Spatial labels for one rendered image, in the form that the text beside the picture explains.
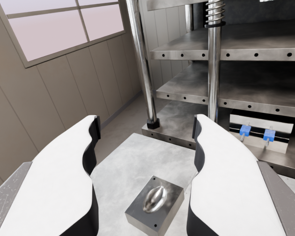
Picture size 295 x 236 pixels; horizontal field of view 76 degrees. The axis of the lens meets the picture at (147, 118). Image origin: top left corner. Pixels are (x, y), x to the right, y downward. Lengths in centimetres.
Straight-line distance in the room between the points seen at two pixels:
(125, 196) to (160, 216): 23
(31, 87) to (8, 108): 30
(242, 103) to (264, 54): 25
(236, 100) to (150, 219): 69
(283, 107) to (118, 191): 84
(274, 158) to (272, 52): 50
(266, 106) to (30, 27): 211
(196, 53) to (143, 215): 77
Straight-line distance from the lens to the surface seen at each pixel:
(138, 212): 78
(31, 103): 229
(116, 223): 87
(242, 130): 110
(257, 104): 105
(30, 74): 228
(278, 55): 96
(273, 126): 109
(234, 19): 178
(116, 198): 94
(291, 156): 117
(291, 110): 105
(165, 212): 77
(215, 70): 97
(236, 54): 98
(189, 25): 169
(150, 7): 115
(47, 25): 244
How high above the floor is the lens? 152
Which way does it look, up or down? 30 degrees down
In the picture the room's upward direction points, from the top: 11 degrees counter-clockwise
